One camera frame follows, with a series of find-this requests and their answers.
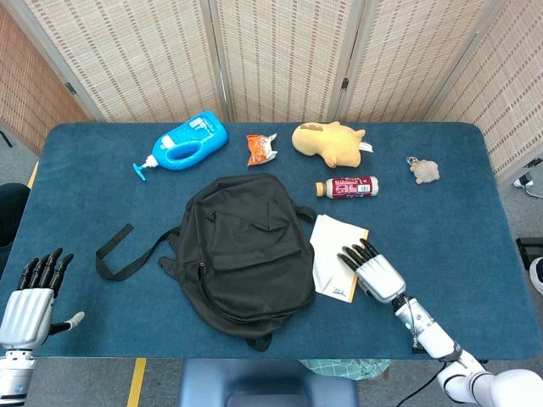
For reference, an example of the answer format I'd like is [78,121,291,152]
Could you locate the black box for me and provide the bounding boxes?
[515,237,543,265]

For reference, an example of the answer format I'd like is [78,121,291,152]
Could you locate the white plug with cable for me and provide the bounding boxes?
[512,176,543,198]

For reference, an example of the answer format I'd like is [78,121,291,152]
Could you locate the black backpack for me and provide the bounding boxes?
[95,172,318,352]

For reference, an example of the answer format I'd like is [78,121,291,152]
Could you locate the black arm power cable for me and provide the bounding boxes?
[396,364,445,407]

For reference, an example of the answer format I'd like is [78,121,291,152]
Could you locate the yellow plush toy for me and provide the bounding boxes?
[291,121,375,169]

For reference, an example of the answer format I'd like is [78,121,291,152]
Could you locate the dark blue padded seat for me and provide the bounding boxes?
[177,358,360,407]

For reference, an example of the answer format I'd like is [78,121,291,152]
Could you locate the small beige plush keychain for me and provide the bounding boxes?
[406,156,440,186]

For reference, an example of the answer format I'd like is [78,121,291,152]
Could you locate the brown drink bottle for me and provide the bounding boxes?
[315,176,380,200]

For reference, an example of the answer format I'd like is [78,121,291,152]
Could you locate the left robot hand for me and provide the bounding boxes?
[0,248,86,351]

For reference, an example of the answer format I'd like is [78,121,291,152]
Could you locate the green checked cloth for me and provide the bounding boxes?
[299,359,391,382]

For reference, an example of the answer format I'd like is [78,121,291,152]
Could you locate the orange snack packet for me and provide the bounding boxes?
[245,132,279,168]

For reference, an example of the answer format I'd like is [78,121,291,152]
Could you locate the blue felt table cover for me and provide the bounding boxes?
[0,121,531,361]

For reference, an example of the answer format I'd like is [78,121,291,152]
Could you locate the woven folding screen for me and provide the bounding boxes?
[0,0,543,187]

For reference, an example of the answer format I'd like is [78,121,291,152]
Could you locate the blue pump detergent bottle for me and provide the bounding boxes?
[132,110,229,182]

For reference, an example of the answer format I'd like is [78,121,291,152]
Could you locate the white and yellow booklet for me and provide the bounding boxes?
[309,214,370,304]

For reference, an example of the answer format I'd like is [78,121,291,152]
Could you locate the black round stool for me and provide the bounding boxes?
[0,181,31,248]

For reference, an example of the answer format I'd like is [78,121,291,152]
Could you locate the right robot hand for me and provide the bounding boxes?
[337,238,407,304]

